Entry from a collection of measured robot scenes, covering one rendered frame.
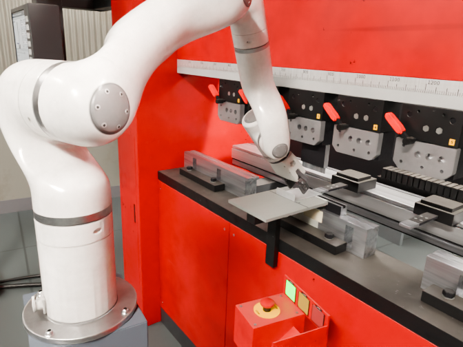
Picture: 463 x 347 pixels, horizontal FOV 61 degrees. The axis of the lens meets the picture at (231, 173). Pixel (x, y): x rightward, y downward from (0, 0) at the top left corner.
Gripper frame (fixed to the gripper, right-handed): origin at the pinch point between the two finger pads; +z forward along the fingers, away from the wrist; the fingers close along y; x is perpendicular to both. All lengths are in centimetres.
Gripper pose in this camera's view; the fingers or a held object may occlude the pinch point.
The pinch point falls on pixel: (297, 184)
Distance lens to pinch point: 131.6
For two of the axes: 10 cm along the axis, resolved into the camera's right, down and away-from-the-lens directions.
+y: -6.0, -2.6, 7.6
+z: 4.9, 6.4, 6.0
